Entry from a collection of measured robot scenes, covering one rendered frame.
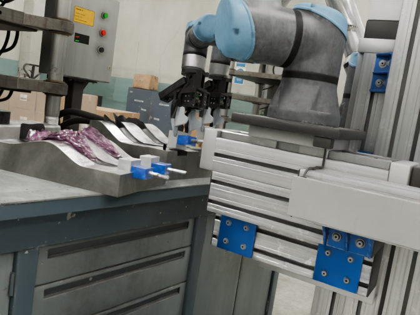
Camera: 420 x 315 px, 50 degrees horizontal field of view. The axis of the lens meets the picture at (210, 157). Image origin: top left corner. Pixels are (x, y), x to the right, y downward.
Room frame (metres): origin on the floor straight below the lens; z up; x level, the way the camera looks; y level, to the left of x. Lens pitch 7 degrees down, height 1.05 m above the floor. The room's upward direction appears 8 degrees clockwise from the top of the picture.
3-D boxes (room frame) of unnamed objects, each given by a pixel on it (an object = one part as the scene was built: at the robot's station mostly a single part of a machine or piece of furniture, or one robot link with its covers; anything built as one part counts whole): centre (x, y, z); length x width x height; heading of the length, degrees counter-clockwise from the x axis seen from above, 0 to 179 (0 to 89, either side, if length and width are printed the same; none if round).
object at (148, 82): (8.80, 1.46, 1.26); 0.42 x 0.33 x 0.29; 63
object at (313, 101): (0.95, -0.18, 1.09); 0.15 x 0.15 x 0.10
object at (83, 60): (2.15, 0.69, 0.74); 0.31 x 0.22 x 1.47; 144
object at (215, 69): (1.68, 0.01, 1.17); 0.08 x 0.08 x 0.05
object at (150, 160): (1.19, 0.12, 0.86); 0.13 x 0.05 x 0.05; 71
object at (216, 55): (1.67, 0.01, 1.25); 0.09 x 0.08 x 0.11; 70
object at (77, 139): (1.23, 0.39, 0.90); 0.26 x 0.18 x 0.08; 71
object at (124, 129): (1.55, 0.25, 0.92); 0.35 x 0.16 x 0.09; 54
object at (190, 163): (1.56, 0.25, 0.87); 0.50 x 0.26 x 0.14; 54
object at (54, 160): (1.23, 0.39, 0.86); 0.50 x 0.26 x 0.11; 71
